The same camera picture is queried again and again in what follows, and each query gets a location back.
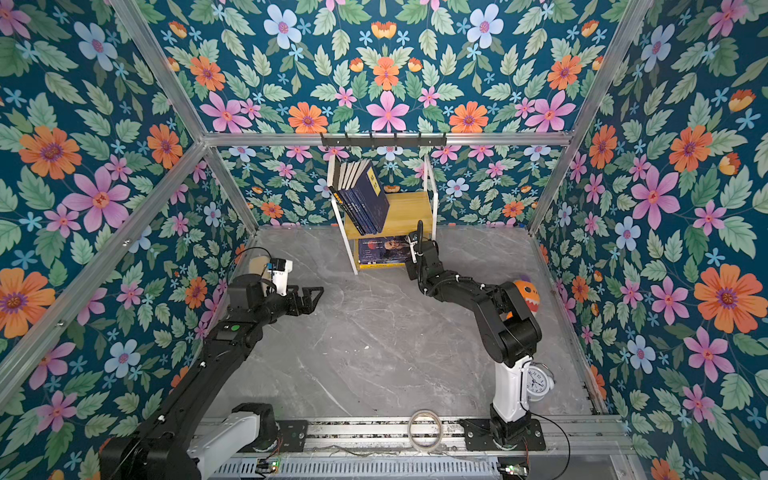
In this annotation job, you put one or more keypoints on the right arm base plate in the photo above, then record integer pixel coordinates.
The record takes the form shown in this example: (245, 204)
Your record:
(494, 435)

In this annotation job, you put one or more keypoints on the clear tape roll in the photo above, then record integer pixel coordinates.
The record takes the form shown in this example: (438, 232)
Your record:
(425, 431)

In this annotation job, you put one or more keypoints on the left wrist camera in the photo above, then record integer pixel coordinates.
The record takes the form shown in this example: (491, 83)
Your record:
(279, 270)

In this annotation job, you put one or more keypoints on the white alarm clock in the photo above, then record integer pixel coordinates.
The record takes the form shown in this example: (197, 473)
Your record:
(539, 381)

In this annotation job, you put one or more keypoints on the orange shark plush toy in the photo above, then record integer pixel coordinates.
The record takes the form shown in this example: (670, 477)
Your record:
(527, 294)

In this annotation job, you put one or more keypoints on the dark old man cover book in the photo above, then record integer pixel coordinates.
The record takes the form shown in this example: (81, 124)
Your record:
(384, 250)

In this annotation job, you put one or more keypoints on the black hook rail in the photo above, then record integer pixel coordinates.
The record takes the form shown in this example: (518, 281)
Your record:
(370, 140)

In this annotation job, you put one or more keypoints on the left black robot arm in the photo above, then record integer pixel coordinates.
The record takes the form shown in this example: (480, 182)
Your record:
(164, 446)

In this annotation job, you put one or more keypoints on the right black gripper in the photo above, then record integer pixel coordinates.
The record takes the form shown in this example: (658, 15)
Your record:
(412, 270)

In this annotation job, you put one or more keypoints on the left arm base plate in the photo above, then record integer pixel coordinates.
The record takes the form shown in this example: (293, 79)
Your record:
(286, 436)

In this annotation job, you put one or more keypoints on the navy book yellow label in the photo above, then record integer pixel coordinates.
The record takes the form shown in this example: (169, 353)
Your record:
(345, 205)

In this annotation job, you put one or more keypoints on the beige glasses case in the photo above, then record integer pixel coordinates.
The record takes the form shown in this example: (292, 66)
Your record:
(259, 265)

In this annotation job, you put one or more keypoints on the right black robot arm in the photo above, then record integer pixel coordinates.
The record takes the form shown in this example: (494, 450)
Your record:
(507, 327)

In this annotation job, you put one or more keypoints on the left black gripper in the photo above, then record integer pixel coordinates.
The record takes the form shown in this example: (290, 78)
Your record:
(306, 305)

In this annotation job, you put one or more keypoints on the dark book leaning on shelf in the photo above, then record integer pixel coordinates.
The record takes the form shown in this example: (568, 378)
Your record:
(333, 179)

